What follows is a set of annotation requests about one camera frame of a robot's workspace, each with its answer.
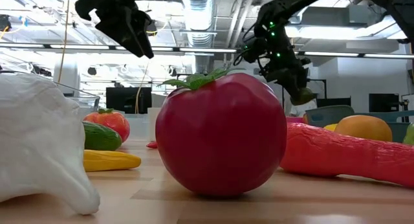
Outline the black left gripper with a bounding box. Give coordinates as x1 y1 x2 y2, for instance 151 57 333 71
74 0 158 59

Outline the silver ventilation duct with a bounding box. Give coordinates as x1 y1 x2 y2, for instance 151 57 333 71
179 0 217 74

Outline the person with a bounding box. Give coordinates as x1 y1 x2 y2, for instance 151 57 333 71
289 99 318 118

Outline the black monitor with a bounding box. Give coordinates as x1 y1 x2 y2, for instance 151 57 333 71
316 97 352 109
368 93 400 113

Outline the orange carrot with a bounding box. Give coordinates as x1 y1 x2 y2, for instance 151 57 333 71
279 122 414 189

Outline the dark green avocado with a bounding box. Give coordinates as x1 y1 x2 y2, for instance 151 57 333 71
290 87 318 106

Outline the thin yellow cable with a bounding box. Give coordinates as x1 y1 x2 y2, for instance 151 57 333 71
134 60 150 115

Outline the yellow toy banana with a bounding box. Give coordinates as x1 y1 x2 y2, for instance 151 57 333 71
82 149 142 172

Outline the teal plastic bin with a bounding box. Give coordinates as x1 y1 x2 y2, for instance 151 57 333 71
305 104 414 144

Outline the orange fruit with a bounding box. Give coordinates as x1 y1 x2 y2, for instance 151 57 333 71
334 115 393 142

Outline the long ceiling light strip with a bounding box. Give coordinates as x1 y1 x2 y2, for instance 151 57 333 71
296 50 414 60
0 43 239 54

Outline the white garlic bulb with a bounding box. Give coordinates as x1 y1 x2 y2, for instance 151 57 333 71
0 73 101 216

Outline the orange tomato with green leaves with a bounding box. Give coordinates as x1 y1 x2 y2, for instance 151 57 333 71
83 107 131 143

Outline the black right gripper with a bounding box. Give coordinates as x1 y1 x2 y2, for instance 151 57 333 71
258 39 315 105

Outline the red tomato with green leaves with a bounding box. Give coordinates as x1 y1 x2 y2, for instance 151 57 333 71
155 67 288 198

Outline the large black screen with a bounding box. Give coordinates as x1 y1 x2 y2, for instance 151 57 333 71
105 86 153 115

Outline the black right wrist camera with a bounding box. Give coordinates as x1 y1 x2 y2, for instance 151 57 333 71
239 38 260 65

